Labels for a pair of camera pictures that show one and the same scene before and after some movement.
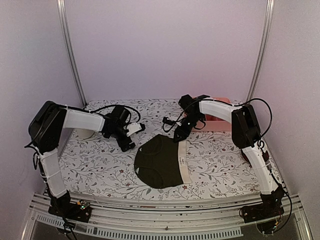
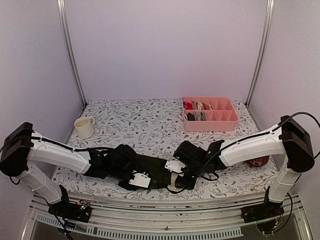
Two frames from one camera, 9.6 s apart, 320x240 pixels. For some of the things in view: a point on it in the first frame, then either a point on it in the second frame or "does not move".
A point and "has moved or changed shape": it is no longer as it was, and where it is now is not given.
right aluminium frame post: [269, 20] does not move
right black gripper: [183, 133] to [189, 186]
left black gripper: [122, 143] to [133, 187]
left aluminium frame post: [62, 11] does not move
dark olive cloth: [160, 162] has moved or changed shape
